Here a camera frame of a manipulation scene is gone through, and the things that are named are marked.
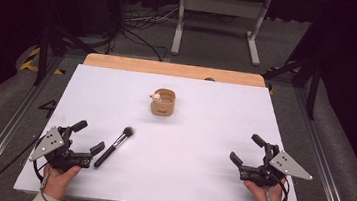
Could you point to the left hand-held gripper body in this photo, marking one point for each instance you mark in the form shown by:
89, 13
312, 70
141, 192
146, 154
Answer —
61, 148

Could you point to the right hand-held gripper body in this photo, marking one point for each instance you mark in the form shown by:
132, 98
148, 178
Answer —
271, 170

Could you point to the black makeup brush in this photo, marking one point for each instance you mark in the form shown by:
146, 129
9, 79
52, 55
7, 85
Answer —
115, 146

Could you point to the wooden brush holder cup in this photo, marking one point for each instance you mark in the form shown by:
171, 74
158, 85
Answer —
163, 102

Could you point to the person's right hand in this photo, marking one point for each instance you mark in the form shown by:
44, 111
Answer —
263, 196

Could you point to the person's left hand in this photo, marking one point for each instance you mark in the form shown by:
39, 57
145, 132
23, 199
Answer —
59, 180

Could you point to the white table board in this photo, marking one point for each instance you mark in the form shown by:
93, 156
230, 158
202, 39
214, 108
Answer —
166, 166

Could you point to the black tripod stand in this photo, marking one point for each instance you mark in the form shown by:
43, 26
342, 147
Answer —
303, 76
50, 40

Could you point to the wooden table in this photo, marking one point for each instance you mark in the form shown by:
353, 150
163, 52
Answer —
173, 69

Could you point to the white metal stand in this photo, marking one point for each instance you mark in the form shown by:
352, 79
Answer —
219, 24

